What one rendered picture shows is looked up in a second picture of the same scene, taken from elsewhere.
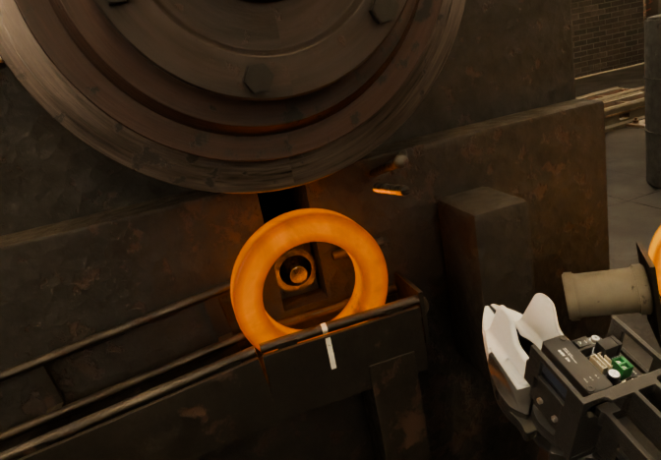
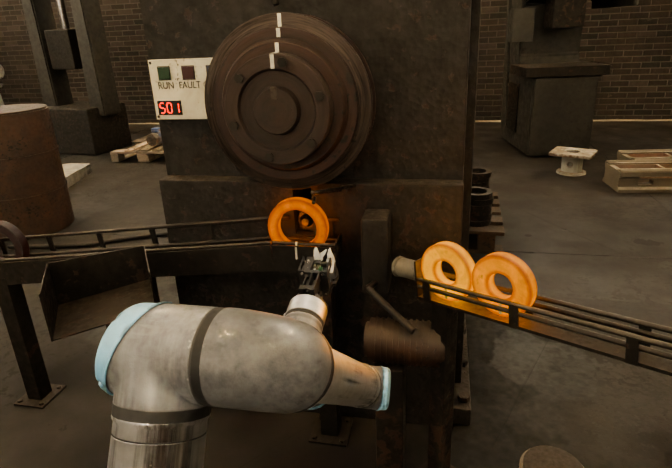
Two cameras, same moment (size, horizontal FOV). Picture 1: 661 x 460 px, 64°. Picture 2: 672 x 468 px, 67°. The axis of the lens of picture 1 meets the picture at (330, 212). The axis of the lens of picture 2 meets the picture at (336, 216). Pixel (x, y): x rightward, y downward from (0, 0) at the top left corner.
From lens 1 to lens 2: 1.00 m
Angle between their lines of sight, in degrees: 25
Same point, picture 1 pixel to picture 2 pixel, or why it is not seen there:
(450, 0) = (360, 136)
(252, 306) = (273, 226)
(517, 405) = not seen: hidden behind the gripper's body
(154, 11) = (244, 133)
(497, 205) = (373, 218)
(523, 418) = not seen: hidden behind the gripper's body
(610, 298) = (404, 270)
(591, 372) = (309, 266)
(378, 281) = (322, 233)
